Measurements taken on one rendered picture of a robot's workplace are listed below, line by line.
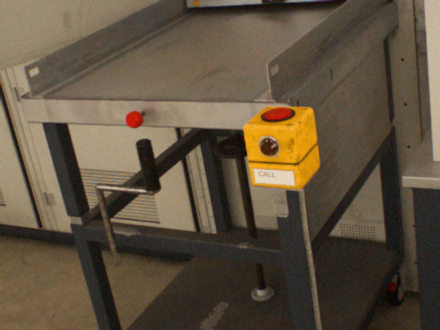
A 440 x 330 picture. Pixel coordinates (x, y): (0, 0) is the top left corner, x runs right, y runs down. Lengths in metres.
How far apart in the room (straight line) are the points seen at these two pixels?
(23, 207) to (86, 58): 1.22
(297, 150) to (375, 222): 1.13
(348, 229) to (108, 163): 0.83
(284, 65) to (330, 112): 0.22
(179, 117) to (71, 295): 1.23
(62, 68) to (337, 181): 0.65
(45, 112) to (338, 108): 0.61
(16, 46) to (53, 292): 0.93
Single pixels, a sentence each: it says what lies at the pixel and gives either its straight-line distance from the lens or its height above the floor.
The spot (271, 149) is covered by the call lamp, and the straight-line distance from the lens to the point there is 1.03.
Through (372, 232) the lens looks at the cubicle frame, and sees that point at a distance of 2.17.
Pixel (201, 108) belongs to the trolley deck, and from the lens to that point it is 1.36.
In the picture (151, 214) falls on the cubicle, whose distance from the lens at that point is 2.48.
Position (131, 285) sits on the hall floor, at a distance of 2.47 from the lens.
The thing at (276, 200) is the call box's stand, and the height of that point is 0.77.
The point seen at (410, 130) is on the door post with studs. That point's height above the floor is 0.51.
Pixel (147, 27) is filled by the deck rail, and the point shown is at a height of 0.87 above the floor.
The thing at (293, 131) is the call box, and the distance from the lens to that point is 1.03.
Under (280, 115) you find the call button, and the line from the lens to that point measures 1.05.
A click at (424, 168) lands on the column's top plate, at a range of 1.21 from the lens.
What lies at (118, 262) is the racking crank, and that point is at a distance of 1.64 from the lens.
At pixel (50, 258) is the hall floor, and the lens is 2.77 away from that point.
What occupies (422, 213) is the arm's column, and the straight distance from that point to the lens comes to 1.23.
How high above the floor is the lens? 1.27
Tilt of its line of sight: 23 degrees down
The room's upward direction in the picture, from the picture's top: 10 degrees counter-clockwise
